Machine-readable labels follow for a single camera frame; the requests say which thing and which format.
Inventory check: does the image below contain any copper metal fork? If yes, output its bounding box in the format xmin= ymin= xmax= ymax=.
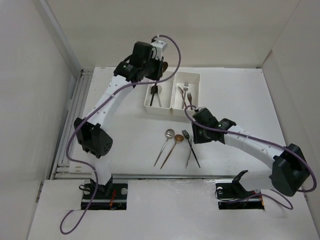
xmin=177 ymin=86 xmax=183 ymax=102

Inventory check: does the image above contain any beige plastic spoon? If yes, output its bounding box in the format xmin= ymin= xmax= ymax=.
xmin=156 ymin=85 xmax=163 ymax=108

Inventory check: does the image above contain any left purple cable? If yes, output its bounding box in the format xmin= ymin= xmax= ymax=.
xmin=59 ymin=34 xmax=182 ymax=235

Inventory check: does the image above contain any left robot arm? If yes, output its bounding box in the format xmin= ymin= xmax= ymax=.
xmin=74 ymin=40 xmax=168 ymax=196

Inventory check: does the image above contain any aluminium side rail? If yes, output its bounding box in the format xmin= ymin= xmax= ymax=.
xmin=48 ymin=68 xmax=94 ymax=180

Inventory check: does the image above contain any purple cable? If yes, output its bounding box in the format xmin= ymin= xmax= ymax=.
xmin=184 ymin=104 xmax=315 ymax=210
xmin=59 ymin=34 xmax=182 ymax=235

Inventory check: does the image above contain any aluminium front rail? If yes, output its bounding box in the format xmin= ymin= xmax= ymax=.
xmin=50 ymin=171 xmax=235 ymax=180

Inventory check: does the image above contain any dark wooden fork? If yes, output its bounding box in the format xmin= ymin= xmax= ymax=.
xmin=187 ymin=92 xmax=192 ymax=105

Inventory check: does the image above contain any black handled fork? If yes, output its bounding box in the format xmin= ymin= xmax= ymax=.
xmin=181 ymin=130 xmax=201 ymax=169

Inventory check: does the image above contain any right white plastic container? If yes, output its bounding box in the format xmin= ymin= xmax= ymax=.
xmin=171 ymin=72 xmax=201 ymax=118

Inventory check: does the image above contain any left white plastic container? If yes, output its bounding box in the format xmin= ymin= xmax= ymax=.
xmin=144 ymin=76 xmax=175 ymax=116

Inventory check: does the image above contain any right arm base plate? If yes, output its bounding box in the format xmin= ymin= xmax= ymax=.
xmin=214 ymin=181 xmax=265 ymax=210

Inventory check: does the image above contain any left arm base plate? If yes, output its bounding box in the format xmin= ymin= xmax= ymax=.
xmin=79 ymin=183 xmax=128 ymax=211

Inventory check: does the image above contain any brown wooden spoon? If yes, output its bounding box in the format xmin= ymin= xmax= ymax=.
xmin=162 ymin=61 xmax=168 ymax=73

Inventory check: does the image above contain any white plastic container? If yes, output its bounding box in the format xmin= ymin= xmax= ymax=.
xmin=144 ymin=76 xmax=175 ymax=116
xmin=171 ymin=72 xmax=201 ymax=118

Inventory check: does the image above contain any black plastic ladle spoon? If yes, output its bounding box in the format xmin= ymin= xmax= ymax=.
xmin=149 ymin=84 xmax=159 ymax=107

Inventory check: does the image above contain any silver metal fork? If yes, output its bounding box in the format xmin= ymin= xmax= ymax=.
xmin=185 ymin=137 xmax=193 ymax=169

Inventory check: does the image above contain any silver slotted spoon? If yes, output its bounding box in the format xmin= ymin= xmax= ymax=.
xmin=153 ymin=128 xmax=175 ymax=167

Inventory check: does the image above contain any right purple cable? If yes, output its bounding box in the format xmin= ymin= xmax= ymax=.
xmin=184 ymin=104 xmax=315 ymax=210

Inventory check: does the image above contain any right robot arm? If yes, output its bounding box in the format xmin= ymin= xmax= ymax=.
xmin=191 ymin=107 xmax=317 ymax=199

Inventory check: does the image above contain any copper metal spoon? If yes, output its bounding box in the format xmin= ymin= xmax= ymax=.
xmin=160 ymin=134 xmax=184 ymax=169

